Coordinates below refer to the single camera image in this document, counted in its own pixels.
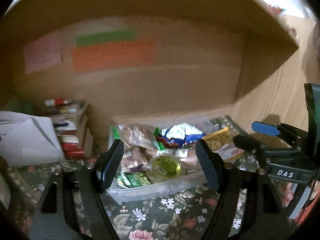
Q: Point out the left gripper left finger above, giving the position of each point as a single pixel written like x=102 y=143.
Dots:
x=55 y=216

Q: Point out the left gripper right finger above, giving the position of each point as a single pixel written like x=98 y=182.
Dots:
x=263 y=217

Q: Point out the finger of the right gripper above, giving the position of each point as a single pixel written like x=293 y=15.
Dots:
x=267 y=129
x=249 y=144

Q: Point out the orange rice cracker pack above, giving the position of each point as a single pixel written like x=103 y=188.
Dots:
x=229 y=152

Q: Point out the yellow nut snack bag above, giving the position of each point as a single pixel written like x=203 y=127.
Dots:
x=218 y=139

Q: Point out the green seaweed snack packet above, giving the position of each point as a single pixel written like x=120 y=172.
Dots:
x=132 y=180

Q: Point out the brown bread bar pack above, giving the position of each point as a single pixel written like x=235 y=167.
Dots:
x=186 y=155

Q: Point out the blue white chip bag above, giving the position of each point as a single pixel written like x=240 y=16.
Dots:
x=179 y=135

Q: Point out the clear plastic storage bin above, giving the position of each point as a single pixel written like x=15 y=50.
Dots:
x=193 y=177

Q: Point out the clear bag brown cookies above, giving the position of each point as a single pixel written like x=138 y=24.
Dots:
x=136 y=135

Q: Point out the purple snack bar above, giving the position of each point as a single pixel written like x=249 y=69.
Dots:
x=133 y=161

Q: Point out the person right hand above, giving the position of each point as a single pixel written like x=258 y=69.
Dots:
x=286 y=194

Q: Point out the floral dark green tablecloth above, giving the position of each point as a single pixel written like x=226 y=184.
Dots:
x=183 y=215

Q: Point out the white folded papers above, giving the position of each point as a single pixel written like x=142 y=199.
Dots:
x=28 y=140

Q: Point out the stack of books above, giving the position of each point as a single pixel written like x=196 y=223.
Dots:
x=71 y=126

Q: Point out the red white glue stick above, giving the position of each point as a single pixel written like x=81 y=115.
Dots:
x=57 y=102

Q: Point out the orange sticky note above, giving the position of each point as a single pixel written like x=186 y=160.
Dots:
x=135 y=53

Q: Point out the pink sticky note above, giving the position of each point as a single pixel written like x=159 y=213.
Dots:
x=42 y=53

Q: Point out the green sticky note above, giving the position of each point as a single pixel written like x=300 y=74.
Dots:
x=105 y=37

